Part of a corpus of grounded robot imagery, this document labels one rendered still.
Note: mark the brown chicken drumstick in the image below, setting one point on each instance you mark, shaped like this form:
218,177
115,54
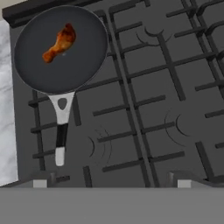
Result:
60,43

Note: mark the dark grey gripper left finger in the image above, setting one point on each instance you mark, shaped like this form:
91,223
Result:
40,178

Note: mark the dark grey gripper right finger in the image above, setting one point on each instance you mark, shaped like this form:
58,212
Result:
184,179

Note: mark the dark grey gas hob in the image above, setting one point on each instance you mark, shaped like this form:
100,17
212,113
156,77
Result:
145,96

